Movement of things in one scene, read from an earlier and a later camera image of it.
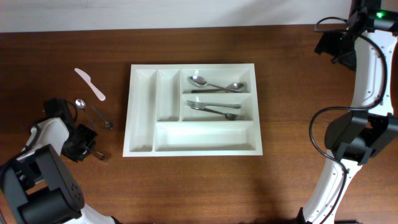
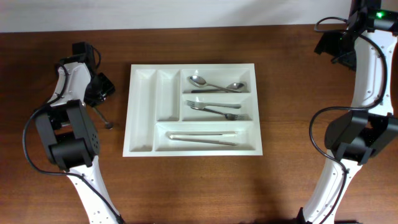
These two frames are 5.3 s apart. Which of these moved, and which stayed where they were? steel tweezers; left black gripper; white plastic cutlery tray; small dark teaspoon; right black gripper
Moved: left black gripper; steel tweezers
Stayed: right black gripper; small dark teaspoon; white plastic cutlery tray
